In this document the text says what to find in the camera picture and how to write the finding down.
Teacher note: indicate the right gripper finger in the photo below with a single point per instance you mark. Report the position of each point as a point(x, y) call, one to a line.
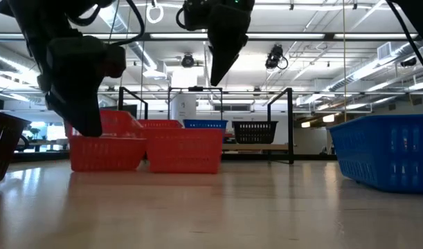
point(228, 34)

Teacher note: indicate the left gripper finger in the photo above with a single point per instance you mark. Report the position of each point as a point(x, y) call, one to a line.
point(83, 117)

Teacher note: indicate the blue plastic slotted basket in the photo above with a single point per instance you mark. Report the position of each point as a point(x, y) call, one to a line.
point(370, 155)
point(205, 124)

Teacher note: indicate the black plastic slotted basket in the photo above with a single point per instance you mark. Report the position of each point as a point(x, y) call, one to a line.
point(254, 133)
point(3, 145)

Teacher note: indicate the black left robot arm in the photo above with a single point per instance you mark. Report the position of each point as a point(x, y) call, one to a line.
point(31, 20)

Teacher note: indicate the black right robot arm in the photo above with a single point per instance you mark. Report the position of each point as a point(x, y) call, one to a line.
point(419, 17)

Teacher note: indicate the white light strip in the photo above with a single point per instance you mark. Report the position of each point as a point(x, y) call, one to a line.
point(128, 36)
point(178, 35)
point(287, 36)
point(370, 36)

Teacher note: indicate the round black ceiling fixture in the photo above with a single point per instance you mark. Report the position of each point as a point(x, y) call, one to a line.
point(187, 61)

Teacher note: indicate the dark overhead rig crossbar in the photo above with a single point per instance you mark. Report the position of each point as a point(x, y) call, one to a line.
point(329, 35)

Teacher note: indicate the lit ceiling lamp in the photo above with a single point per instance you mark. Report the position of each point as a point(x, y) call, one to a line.
point(329, 118)
point(305, 124)

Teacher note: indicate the white air vent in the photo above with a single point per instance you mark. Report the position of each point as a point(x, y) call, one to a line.
point(384, 50)

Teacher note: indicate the black ceiling speaker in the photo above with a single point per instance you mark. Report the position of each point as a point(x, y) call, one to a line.
point(408, 62)

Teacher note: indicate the black overhead camera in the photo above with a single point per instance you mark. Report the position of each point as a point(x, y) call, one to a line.
point(274, 55)

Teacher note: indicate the black metal shelf frame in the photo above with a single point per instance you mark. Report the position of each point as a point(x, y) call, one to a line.
point(289, 121)

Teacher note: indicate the silver ventilation duct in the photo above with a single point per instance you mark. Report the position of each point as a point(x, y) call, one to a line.
point(356, 74)

